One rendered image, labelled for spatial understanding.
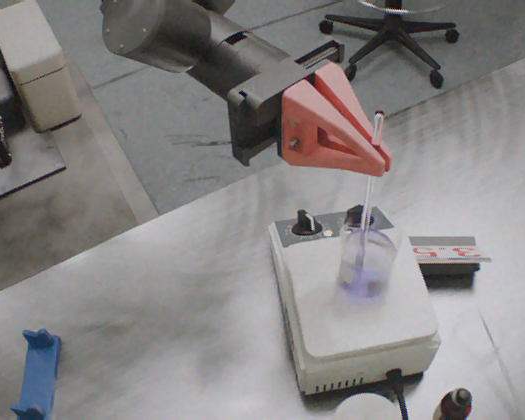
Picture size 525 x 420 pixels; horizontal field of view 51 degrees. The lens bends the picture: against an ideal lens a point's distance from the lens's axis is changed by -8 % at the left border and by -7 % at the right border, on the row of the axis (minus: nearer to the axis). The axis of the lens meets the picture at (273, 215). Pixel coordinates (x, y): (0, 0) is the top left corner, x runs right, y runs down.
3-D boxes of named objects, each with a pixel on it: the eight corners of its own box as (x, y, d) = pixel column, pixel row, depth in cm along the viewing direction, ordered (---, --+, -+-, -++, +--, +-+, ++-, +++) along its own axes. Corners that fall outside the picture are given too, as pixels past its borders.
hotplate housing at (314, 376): (267, 236, 67) (264, 189, 61) (379, 219, 68) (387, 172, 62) (304, 421, 53) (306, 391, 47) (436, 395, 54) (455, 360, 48)
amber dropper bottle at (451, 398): (467, 418, 53) (488, 391, 47) (449, 440, 51) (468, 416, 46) (443, 399, 54) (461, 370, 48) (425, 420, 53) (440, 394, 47)
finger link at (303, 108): (435, 98, 37) (333, 37, 42) (365, 149, 34) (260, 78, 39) (420, 168, 43) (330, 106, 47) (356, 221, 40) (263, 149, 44)
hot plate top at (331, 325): (282, 250, 56) (282, 244, 55) (403, 230, 57) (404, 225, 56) (307, 363, 49) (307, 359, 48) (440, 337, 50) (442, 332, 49)
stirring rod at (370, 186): (350, 286, 51) (373, 110, 35) (355, 281, 51) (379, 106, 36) (355, 290, 51) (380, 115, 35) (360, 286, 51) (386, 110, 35)
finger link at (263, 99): (418, 111, 37) (314, 47, 41) (343, 166, 34) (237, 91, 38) (404, 181, 42) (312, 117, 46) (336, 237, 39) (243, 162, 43)
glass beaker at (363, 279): (380, 315, 51) (392, 264, 44) (324, 294, 52) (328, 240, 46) (402, 264, 54) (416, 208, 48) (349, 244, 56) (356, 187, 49)
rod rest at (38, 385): (32, 339, 59) (19, 323, 57) (61, 337, 59) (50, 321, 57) (19, 428, 53) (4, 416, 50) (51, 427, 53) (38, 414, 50)
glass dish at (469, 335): (455, 362, 56) (460, 353, 55) (447, 315, 60) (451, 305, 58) (506, 359, 56) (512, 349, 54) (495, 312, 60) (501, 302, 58)
